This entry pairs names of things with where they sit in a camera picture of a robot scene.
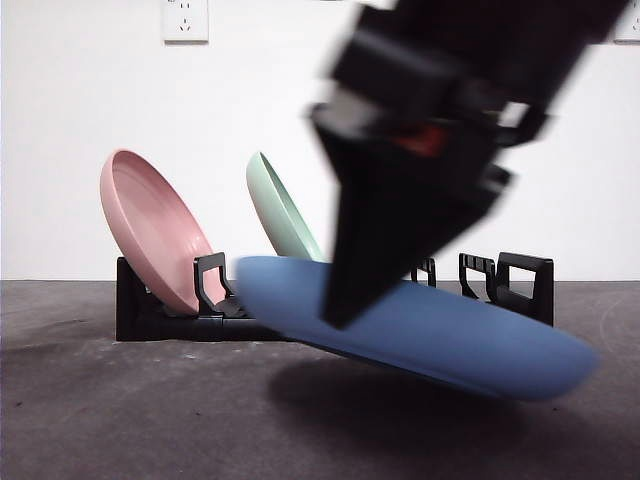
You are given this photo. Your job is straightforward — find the green round plate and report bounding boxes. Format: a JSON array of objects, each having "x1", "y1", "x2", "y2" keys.
[{"x1": 245, "y1": 151, "x2": 331, "y2": 264}]

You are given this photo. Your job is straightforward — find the blue round plate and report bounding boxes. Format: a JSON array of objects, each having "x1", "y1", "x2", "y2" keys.
[{"x1": 234, "y1": 255, "x2": 602, "y2": 403}]

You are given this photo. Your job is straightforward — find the pink round plate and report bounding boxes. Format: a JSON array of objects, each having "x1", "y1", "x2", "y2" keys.
[{"x1": 99, "y1": 148, "x2": 229, "y2": 317}]

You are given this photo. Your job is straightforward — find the black plastic dish rack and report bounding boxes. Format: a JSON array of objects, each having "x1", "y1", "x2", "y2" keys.
[{"x1": 115, "y1": 251, "x2": 555, "y2": 344}]

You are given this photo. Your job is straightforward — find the white wall socket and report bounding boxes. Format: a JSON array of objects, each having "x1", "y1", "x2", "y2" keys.
[
  {"x1": 162, "y1": 0, "x2": 210, "y2": 44},
  {"x1": 613, "y1": 5, "x2": 640, "y2": 44}
]

